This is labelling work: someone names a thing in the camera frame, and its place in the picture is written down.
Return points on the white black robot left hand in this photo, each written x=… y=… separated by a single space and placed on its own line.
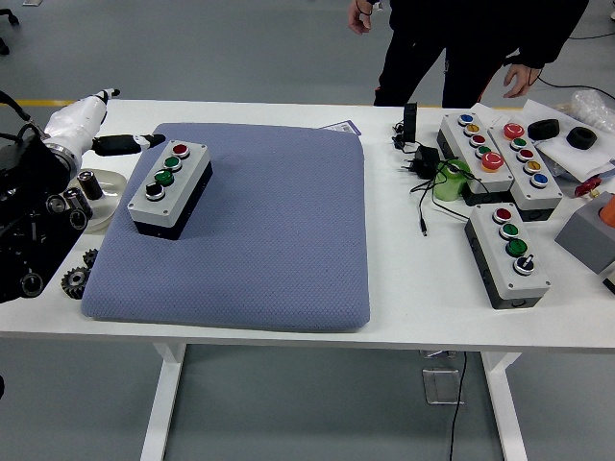
x=79 y=117

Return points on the large dark metal gear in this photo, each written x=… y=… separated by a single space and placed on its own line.
x=74 y=283

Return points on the clear plastic bag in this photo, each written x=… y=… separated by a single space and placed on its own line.
x=593 y=108

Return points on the blue-grey textured mat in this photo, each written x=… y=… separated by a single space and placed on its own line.
x=264 y=230

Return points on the white shallow dish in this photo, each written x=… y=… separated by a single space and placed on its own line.
x=109 y=204

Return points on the orange cylinder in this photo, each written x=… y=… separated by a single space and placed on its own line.
x=607 y=209

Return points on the metal floor plate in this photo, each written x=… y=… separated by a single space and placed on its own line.
x=442 y=386

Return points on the small dark metal gear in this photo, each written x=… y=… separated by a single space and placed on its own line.
x=90 y=258

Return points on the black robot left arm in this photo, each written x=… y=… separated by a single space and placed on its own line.
x=24 y=192

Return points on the black upright device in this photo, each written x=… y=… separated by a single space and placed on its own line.
x=410 y=120

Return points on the person's left hand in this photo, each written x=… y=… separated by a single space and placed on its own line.
x=519 y=79

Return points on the black chair base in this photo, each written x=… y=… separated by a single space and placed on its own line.
x=5 y=45

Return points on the white table leg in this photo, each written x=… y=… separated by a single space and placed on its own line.
x=507 y=408
x=161 y=403

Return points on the white black small box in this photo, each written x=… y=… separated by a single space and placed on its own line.
x=610 y=278

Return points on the black metal cylinder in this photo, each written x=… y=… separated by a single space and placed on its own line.
x=92 y=185
x=82 y=201

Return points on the person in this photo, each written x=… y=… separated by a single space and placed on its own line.
x=456 y=43

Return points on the grey four-button control box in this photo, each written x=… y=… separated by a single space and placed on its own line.
x=168 y=192
x=521 y=283

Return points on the person's right hand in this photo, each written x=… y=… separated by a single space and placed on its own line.
x=358 y=19

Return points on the grey block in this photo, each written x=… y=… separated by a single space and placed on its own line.
x=583 y=240

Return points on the purple printed card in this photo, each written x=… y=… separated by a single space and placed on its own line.
x=343 y=128

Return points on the five-button box, mushroom by green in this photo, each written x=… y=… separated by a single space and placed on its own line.
x=461 y=139

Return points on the five-button box, mushroom end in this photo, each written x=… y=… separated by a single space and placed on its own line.
x=548 y=192

